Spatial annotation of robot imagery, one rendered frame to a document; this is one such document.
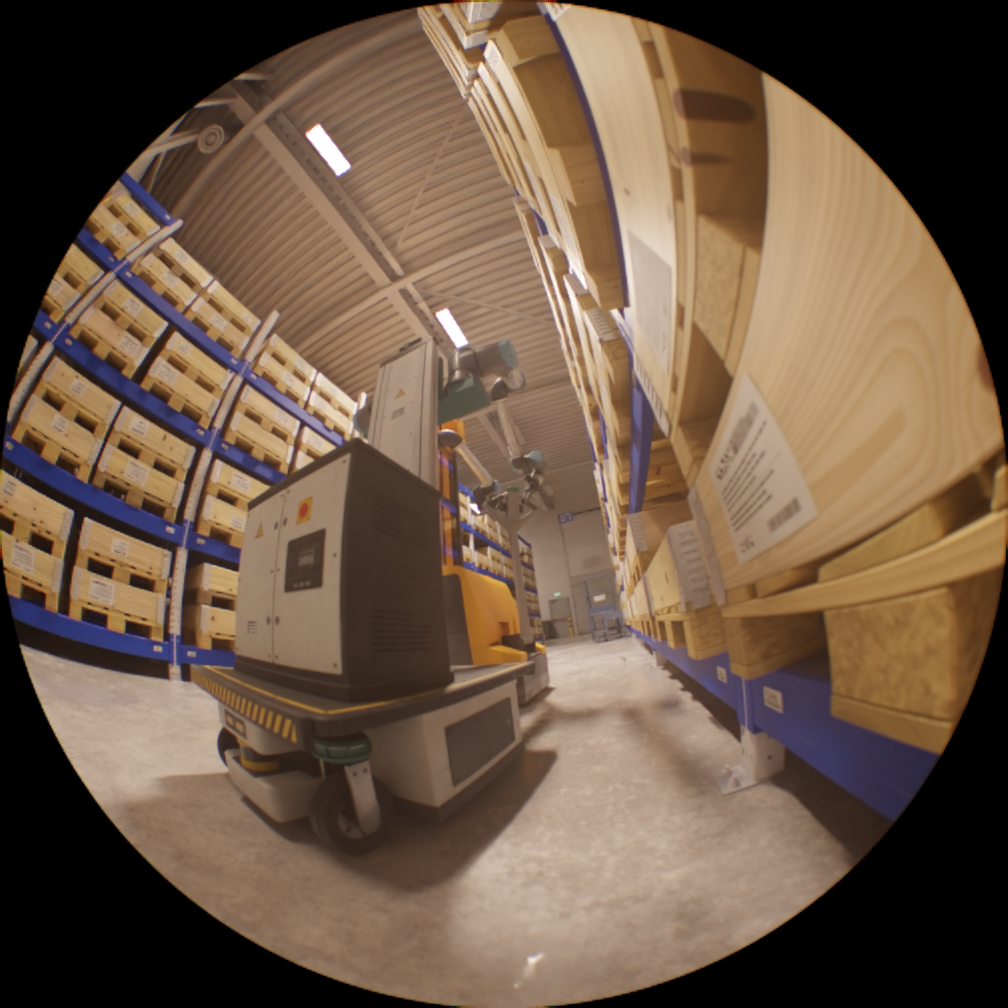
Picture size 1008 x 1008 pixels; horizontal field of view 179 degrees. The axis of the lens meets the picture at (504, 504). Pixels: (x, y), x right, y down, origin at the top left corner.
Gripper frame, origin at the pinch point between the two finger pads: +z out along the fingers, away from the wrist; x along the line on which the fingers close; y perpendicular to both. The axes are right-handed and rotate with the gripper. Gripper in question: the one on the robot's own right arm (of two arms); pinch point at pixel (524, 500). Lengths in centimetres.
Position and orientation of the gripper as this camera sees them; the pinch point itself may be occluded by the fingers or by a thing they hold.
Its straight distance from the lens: 228.1
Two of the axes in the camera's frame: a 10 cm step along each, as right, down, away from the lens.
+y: 7.6, 5.7, 3.2
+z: -4.5, 8.1, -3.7
